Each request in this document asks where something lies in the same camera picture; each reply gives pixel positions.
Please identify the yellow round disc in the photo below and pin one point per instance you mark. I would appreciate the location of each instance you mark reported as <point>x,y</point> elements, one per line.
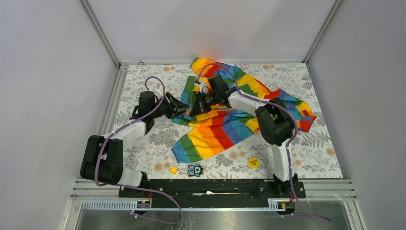
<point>253,162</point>

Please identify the blue owl toy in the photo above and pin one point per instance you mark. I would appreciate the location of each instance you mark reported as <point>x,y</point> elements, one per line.
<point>195,170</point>

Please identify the floral patterned table mat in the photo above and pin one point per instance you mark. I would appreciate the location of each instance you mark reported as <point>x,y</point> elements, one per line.
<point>312,153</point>

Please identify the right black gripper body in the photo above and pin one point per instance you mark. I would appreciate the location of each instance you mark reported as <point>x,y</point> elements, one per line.
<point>206,101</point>

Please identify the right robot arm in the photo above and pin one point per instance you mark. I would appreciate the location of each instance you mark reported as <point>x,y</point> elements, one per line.
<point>276,124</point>

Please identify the rainbow striped jacket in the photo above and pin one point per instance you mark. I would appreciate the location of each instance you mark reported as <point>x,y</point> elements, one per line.
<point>222,127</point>

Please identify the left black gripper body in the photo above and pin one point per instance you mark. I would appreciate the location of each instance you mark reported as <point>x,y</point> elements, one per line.
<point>168,109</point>

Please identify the small yellow cube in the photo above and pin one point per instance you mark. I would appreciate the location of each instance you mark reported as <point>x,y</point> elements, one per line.
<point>174,170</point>

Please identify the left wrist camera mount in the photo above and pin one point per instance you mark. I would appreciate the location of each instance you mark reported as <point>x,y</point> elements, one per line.
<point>158,90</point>

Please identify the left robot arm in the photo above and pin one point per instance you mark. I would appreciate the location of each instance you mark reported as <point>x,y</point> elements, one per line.
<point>103,158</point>

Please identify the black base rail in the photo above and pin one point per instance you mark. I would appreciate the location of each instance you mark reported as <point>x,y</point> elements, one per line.
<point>210,193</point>

